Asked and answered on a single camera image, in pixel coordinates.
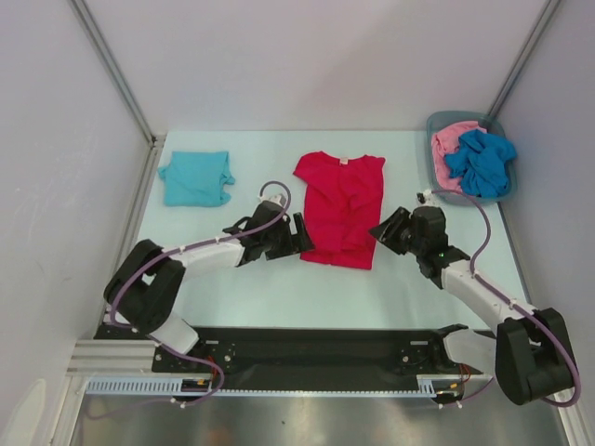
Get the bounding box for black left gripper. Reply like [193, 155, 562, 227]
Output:
[261, 213, 313, 260]

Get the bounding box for red t-shirt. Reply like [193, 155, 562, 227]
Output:
[294, 151, 386, 270]

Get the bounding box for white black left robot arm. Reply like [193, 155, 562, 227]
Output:
[103, 196, 314, 372]

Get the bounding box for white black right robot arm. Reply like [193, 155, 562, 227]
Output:
[369, 205, 581, 408]

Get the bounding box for pink t-shirt in basket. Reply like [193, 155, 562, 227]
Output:
[430, 120, 487, 196]

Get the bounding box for dark blue t-shirt in basket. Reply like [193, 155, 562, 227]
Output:
[443, 129, 517, 199]

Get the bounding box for folded light blue t-shirt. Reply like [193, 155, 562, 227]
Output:
[157, 151, 235, 207]

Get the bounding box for grey plastic laundry basket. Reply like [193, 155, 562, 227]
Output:
[426, 111, 517, 205]

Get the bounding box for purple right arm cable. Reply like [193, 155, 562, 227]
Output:
[420, 188, 582, 410]

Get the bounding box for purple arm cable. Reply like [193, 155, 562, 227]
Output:
[87, 180, 292, 422]
[420, 188, 582, 410]

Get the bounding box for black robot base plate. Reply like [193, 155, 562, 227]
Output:
[92, 324, 498, 380]

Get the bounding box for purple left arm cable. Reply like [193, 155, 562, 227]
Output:
[87, 180, 292, 422]

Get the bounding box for light blue cable duct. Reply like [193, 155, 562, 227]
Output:
[86, 376, 460, 398]

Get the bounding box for aluminium frame rail front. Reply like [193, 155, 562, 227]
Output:
[67, 337, 162, 378]

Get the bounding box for aluminium frame post right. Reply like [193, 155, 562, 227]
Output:
[487, 0, 565, 118]

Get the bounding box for aluminium frame post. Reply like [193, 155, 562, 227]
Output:
[67, 0, 156, 147]
[487, 0, 565, 118]

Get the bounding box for aluminium frame post left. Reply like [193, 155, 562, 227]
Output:
[67, 0, 156, 147]

